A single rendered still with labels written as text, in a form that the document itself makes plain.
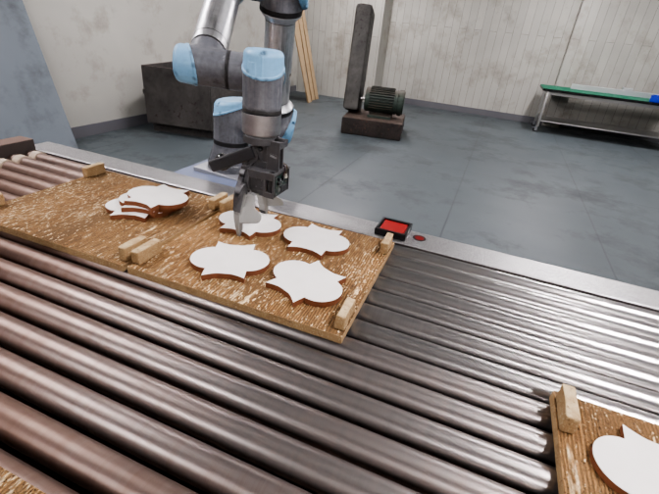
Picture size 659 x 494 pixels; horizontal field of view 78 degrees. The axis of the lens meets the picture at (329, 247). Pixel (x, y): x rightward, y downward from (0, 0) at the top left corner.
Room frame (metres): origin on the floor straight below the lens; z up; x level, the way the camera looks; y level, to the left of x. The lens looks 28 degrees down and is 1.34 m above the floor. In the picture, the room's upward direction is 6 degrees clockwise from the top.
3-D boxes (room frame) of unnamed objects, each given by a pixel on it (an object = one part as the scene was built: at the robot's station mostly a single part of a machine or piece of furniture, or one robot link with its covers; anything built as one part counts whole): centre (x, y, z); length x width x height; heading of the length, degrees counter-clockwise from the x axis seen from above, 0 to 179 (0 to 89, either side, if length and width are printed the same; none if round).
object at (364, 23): (6.31, -0.45, 0.82); 1.01 x 0.97 x 1.64; 74
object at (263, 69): (0.81, 0.15, 1.24); 0.09 x 0.08 x 0.11; 6
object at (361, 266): (0.71, 0.11, 0.93); 0.41 x 0.35 x 0.02; 72
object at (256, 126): (0.81, 0.16, 1.16); 0.08 x 0.08 x 0.05
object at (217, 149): (1.37, 0.37, 0.93); 0.15 x 0.15 x 0.10
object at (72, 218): (0.84, 0.50, 0.93); 0.41 x 0.35 x 0.02; 71
